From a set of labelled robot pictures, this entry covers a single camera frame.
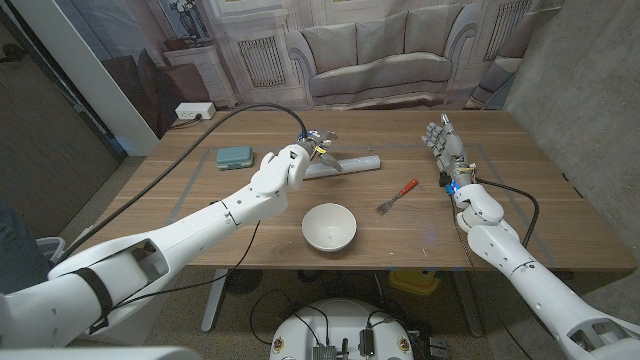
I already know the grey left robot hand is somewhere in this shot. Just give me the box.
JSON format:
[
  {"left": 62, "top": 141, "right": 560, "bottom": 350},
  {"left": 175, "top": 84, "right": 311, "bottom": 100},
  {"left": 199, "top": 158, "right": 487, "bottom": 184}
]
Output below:
[{"left": 297, "top": 128, "right": 345, "bottom": 173}]

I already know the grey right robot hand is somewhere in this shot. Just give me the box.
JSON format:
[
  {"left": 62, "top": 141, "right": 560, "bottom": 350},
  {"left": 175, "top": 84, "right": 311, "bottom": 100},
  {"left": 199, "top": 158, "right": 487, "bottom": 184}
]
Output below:
[{"left": 421, "top": 112, "right": 477, "bottom": 189}]

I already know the clear plastic wrap roll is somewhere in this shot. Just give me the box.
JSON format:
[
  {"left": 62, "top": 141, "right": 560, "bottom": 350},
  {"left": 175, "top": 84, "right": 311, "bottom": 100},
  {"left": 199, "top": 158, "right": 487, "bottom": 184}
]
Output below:
[{"left": 303, "top": 154, "right": 381, "bottom": 180}]

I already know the white ceramic bowl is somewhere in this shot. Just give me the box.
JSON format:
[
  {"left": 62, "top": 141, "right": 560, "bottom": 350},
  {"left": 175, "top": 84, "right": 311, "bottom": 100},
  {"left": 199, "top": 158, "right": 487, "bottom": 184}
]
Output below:
[{"left": 301, "top": 202, "right": 358, "bottom": 253}]

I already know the small teal plastic box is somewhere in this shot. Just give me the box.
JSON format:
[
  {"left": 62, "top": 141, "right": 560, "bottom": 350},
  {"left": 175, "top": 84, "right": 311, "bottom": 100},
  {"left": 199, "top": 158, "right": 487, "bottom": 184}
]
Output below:
[{"left": 215, "top": 145, "right": 255, "bottom": 171}]

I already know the printed living room backdrop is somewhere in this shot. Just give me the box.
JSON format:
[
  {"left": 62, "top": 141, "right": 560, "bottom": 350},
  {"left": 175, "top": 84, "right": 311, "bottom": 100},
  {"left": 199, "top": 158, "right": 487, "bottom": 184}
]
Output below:
[{"left": 52, "top": 0, "right": 566, "bottom": 141}]

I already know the white power strip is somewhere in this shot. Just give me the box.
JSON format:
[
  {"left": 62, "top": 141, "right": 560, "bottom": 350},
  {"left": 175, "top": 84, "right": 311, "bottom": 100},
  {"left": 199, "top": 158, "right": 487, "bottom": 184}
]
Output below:
[{"left": 174, "top": 101, "right": 217, "bottom": 121}]

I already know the yellow object under table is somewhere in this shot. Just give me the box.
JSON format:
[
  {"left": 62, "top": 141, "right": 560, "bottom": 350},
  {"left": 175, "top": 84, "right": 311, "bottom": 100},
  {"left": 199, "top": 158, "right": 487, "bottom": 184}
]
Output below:
[{"left": 388, "top": 268, "right": 441, "bottom": 296}]

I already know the white table leg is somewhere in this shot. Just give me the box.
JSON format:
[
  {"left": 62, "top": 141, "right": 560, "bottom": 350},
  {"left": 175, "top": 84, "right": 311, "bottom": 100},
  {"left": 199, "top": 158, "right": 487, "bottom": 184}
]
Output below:
[
  {"left": 452, "top": 269, "right": 485, "bottom": 338},
  {"left": 200, "top": 268, "right": 229, "bottom": 334}
]

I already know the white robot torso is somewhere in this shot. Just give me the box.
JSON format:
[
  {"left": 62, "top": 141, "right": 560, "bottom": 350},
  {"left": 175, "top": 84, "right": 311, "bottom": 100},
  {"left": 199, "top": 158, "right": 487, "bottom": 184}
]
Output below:
[{"left": 268, "top": 298, "right": 415, "bottom": 360}]

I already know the white chair base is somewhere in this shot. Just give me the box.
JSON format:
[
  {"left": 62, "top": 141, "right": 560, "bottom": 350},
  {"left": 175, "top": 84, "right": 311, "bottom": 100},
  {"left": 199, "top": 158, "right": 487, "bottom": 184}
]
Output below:
[{"left": 35, "top": 227, "right": 94, "bottom": 266}]

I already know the person's leg in dark trousers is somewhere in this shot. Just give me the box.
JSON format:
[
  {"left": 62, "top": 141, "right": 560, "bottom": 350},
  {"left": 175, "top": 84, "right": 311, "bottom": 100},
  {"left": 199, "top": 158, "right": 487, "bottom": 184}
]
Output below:
[{"left": 0, "top": 199, "right": 54, "bottom": 296}]

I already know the fork with orange handle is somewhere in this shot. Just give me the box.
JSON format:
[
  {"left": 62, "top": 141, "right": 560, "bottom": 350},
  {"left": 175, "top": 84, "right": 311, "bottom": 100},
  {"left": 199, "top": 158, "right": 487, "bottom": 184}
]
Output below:
[{"left": 375, "top": 178, "right": 420, "bottom": 216}]

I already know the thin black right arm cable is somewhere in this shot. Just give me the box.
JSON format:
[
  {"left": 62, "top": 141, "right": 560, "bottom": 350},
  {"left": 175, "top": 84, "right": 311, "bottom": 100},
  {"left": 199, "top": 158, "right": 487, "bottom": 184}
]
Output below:
[{"left": 451, "top": 194, "right": 531, "bottom": 360}]

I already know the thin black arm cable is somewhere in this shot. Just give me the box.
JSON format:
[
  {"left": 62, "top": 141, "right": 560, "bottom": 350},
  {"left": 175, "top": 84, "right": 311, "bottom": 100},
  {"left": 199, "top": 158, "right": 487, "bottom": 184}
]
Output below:
[
  {"left": 107, "top": 221, "right": 261, "bottom": 314},
  {"left": 451, "top": 194, "right": 531, "bottom": 360}
]

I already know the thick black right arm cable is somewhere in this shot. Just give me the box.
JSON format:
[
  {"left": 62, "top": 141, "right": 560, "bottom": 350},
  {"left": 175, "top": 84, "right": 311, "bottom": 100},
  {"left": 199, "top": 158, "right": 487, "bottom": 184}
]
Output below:
[{"left": 474, "top": 177, "right": 540, "bottom": 249}]

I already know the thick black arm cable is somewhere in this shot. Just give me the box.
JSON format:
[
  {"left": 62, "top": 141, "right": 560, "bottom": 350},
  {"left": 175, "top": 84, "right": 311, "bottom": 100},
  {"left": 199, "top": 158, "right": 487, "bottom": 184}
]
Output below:
[
  {"left": 57, "top": 102, "right": 309, "bottom": 264},
  {"left": 474, "top": 177, "right": 540, "bottom": 249}
]

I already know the black power strip cable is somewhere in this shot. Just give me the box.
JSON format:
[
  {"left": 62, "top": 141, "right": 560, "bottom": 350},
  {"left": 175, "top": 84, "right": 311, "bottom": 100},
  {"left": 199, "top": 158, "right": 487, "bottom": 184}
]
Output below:
[{"left": 169, "top": 113, "right": 204, "bottom": 130}]

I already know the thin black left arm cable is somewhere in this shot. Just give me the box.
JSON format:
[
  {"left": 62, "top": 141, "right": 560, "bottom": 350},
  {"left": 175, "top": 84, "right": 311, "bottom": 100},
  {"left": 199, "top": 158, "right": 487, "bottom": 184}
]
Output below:
[{"left": 107, "top": 221, "right": 261, "bottom": 314}]

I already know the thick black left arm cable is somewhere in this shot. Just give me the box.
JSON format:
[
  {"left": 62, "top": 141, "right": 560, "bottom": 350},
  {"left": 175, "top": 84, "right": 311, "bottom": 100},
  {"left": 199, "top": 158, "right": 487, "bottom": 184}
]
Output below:
[{"left": 57, "top": 102, "right": 309, "bottom": 264}]

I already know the black floor cable loop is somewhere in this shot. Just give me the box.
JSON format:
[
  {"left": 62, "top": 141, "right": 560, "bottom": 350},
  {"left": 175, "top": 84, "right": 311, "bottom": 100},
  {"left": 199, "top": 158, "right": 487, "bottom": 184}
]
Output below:
[{"left": 249, "top": 288, "right": 331, "bottom": 347}]

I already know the white door frame post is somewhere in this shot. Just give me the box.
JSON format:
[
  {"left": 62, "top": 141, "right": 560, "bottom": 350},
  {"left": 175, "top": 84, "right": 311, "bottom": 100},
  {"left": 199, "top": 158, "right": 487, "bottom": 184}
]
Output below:
[{"left": 9, "top": 0, "right": 161, "bottom": 157}]

